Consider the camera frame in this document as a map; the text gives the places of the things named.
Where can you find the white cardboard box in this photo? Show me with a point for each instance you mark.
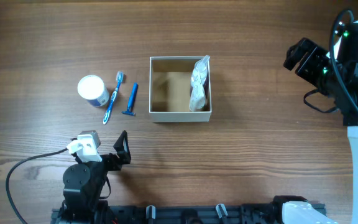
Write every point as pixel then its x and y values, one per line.
pixel 170 89

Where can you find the clear spray bottle dark liquid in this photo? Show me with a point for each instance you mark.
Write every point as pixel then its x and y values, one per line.
pixel 200 71

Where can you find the white round jar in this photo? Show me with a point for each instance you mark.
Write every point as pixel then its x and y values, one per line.
pixel 93 90

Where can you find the blue white toothbrush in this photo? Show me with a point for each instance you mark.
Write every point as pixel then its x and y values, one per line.
pixel 119 79

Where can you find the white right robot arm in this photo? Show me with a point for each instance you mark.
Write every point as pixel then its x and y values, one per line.
pixel 334 73

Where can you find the blue disposable razor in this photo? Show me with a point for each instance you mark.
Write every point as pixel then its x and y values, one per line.
pixel 131 101

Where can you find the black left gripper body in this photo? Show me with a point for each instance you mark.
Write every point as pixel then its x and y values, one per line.
pixel 117 157

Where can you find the white tube with print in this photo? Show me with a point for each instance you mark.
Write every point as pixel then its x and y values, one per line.
pixel 197 96

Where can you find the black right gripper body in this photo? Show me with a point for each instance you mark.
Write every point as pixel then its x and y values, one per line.
pixel 303 58

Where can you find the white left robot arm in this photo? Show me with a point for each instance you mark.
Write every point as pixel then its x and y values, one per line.
pixel 84 181

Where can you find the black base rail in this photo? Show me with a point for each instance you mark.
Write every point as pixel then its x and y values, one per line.
pixel 244 214

